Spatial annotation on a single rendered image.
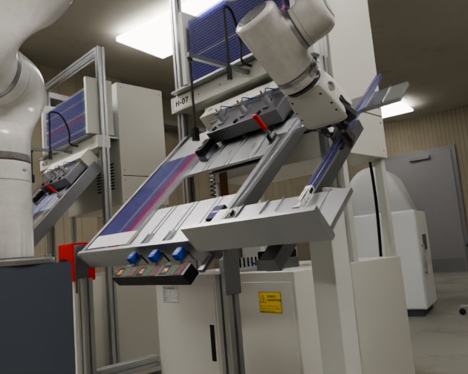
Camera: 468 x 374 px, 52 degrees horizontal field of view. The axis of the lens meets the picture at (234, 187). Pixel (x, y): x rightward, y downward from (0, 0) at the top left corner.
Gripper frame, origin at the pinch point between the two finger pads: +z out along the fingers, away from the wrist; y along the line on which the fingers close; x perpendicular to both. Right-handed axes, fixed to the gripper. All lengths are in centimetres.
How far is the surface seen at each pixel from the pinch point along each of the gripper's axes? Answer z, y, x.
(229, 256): 10.6, 32.2, 20.5
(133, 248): 5, 69, 19
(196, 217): 9, 52, 7
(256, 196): 13.3, 36.5, -1.8
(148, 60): 39, 356, -275
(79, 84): 14, 432, -240
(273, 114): 10, 43, -34
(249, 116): 9, 53, -36
